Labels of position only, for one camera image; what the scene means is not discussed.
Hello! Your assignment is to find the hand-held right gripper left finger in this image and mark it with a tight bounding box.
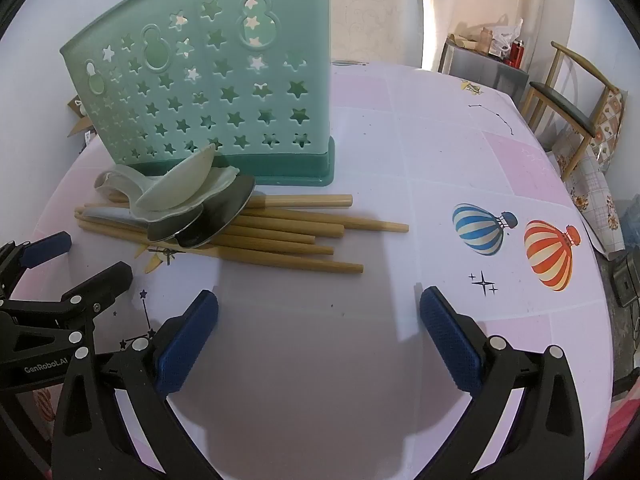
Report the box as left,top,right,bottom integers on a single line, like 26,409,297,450
52,289,223,480

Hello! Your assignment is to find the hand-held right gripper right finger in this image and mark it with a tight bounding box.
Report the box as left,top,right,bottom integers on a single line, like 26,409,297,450
417,286,586,480

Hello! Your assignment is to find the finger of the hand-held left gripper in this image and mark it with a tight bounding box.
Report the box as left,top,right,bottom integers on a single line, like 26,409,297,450
0,231,72,306
0,261,134,346

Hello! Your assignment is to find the pile of wooden chopsticks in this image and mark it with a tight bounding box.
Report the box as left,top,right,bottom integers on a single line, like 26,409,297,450
74,194,410,276

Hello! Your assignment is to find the white scalloped plastic spoon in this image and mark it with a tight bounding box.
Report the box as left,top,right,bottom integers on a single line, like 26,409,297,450
95,167,242,222

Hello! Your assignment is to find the teal plastic utensil holder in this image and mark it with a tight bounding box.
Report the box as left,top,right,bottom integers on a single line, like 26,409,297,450
59,0,335,188

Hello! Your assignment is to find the cardboard box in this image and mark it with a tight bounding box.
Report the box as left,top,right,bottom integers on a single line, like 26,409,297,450
65,94,101,153

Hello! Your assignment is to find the pink printed tablecloth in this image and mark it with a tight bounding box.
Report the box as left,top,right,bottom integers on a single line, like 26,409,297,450
10,57,626,480

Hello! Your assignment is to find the dark grey appliance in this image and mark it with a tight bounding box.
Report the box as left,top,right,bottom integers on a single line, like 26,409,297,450
610,252,640,308

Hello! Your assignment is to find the pink printed fabric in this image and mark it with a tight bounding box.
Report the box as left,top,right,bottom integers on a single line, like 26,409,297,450
602,400,638,466

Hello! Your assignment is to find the rolled floral sheet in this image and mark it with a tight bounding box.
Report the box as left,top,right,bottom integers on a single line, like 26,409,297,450
552,87,628,261

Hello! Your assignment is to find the wooden chair with dark seat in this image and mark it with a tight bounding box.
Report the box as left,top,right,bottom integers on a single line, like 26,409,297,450
520,41,628,181

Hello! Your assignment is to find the grey cabinet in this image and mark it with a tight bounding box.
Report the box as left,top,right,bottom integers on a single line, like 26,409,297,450
439,40,530,98

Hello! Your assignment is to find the tan paper roll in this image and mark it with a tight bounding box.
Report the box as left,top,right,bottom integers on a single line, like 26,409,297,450
446,32,481,52

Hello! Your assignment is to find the white plastic bag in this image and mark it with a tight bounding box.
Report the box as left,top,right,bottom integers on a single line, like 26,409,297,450
487,15,525,58

